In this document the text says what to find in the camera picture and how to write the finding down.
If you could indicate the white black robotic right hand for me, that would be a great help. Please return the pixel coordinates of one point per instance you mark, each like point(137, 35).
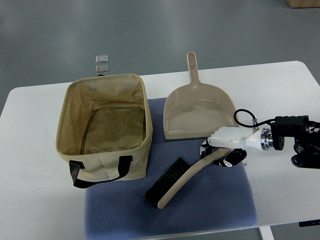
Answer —
point(238, 140)

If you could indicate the pink hand broom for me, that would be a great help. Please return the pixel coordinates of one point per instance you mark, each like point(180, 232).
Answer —
point(178, 174)

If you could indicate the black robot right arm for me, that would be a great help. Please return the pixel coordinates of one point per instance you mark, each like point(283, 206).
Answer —
point(282, 192)

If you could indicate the yellow fabric bag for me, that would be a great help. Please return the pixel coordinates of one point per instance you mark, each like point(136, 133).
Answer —
point(105, 130)

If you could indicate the beige plastic dustpan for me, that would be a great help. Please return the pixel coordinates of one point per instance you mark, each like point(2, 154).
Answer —
point(197, 109)

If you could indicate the white table leg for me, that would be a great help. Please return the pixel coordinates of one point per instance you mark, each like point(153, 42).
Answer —
point(266, 233)

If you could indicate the wooden box corner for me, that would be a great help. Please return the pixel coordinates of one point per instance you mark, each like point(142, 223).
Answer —
point(297, 4)

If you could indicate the clear floor tile lower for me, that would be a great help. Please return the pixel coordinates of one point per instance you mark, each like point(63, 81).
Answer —
point(102, 68)

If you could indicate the clear floor tile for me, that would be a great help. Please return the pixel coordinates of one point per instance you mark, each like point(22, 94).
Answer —
point(102, 58)
point(102, 68)

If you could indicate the clear floor tile upper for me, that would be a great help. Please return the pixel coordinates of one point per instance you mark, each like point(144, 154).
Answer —
point(102, 58)

